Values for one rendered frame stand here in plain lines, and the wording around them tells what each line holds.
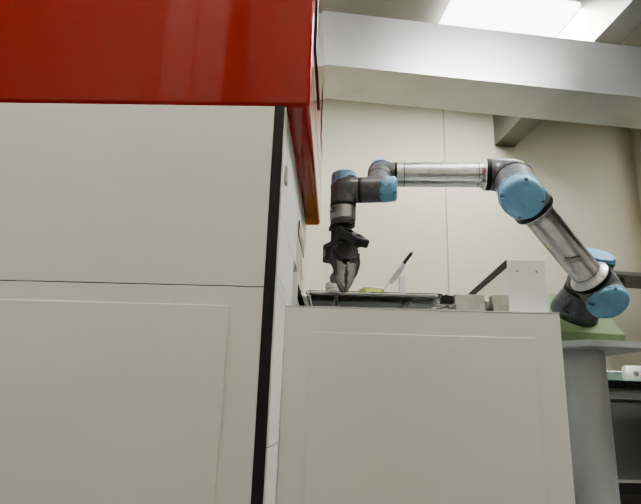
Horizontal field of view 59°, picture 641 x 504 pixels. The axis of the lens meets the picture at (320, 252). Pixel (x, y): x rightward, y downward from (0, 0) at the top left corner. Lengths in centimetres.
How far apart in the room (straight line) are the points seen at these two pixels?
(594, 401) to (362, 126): 397
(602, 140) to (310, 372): 537
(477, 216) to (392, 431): 426
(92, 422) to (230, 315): 32
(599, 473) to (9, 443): 156
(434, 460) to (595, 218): 486
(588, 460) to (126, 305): 141
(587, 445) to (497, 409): 67
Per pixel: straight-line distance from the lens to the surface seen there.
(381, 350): 129
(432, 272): 511
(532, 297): 145
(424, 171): 173
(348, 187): 162
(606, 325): 206
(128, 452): 115
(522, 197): 161
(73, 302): 122
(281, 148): 121
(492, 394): 133
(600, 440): 197
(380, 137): 544
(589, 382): 196
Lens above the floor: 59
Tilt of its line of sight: 16 degrees up
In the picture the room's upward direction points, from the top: 2 degrees clockwise
